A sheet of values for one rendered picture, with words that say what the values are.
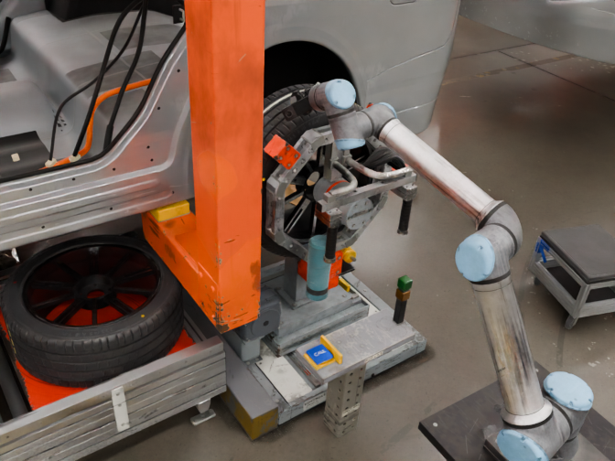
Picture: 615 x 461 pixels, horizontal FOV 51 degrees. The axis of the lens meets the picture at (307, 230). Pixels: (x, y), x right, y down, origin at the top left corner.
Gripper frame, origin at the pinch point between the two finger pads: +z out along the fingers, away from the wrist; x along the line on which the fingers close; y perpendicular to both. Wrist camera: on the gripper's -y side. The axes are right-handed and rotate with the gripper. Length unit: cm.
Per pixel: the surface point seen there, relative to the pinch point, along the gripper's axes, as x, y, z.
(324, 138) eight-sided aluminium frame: -14.2, 1.0, -10.8
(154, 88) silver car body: 26.7, -36.4, 18.0
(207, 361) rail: -68, -71, 13
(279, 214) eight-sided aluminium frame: -31.1, -23.6, -1.8
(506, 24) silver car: -44, 226, 144
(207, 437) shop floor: -98, -86, 20
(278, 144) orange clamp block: -7.7, -14.9, -11.1
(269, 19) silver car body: 29.1, 11.5, 10.8
